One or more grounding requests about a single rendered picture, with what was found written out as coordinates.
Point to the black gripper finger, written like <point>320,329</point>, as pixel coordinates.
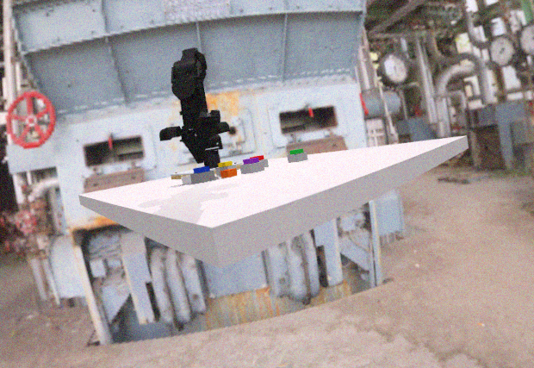
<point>191,144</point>
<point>201,143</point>

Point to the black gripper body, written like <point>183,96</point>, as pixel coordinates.
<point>174,132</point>

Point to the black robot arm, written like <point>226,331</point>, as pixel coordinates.
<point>187,77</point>

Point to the green button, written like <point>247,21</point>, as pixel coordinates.
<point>297,156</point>

